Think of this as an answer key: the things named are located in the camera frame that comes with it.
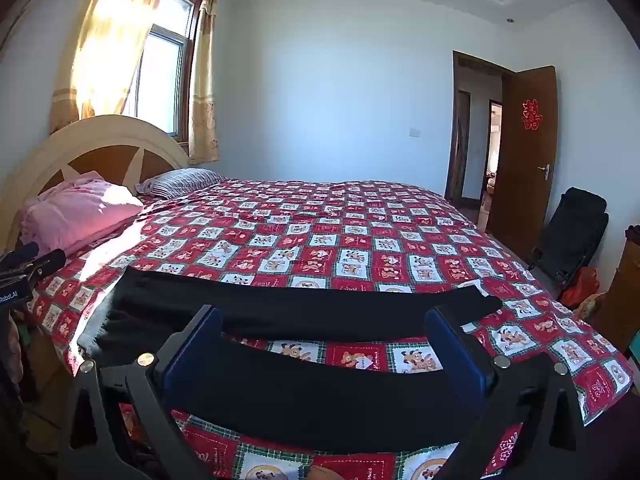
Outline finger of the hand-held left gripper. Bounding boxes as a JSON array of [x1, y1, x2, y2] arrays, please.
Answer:
[[0, 242, 41, 270], [0, 248, 67, 286]]

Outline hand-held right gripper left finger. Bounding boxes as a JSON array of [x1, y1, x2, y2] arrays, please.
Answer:
[[60, 305, 223, 480]]

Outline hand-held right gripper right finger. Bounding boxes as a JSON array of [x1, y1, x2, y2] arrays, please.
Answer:
[[424, 305, 587, 480]]

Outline black pants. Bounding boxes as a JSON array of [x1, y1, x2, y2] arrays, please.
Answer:
[[77, 265, 503, 456]]

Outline folded pink blanket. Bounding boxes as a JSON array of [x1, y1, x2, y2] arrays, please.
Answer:
[[20, 172, 146, 258]]

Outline cream and brown headboard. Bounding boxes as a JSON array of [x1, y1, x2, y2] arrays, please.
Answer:
[[0, 114, 193, 256]]

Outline orange bag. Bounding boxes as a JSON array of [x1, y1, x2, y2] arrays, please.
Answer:
[[560, 267, 601, 309]]

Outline red printed bed blanket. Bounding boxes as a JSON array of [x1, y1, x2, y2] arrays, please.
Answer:
[[30, 177, 636, 480]]

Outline striped pillow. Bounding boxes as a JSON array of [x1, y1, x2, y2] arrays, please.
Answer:
[[135, 168, 228, 200]]

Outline black folding chair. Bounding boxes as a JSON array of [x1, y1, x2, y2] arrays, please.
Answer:
[[527, 187, 610, 293]]

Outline wooden cabinet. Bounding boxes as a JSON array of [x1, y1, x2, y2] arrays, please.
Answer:
[[592, 225, 640, 356]]

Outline brown wooden door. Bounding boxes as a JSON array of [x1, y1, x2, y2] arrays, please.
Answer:
[[485, 65, 558, 261]]

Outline yellow patterned curtain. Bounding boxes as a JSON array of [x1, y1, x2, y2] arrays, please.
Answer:
[[187, 0, 221, 165], [49, 0, 181, 136]]

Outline red paper door decoration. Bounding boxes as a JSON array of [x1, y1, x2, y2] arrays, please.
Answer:
[[520, 99, 543, 132]]

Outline brown door frame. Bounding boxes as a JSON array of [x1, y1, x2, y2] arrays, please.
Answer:
[[444, 50, 513, 211]]

